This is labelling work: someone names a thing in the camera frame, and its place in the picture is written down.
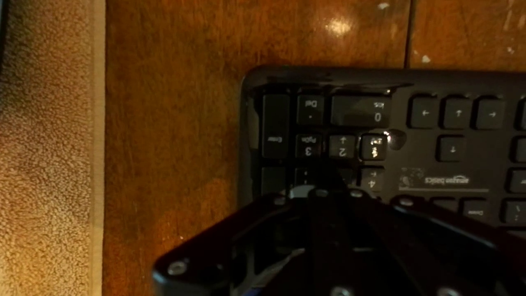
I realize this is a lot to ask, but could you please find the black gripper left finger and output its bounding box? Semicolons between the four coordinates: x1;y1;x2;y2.
151;187;329;296

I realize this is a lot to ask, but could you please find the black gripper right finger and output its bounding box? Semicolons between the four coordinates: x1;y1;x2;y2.
325;187;526;296

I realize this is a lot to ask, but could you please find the black computer keyboard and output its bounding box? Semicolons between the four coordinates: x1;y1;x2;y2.
238;64;526;243

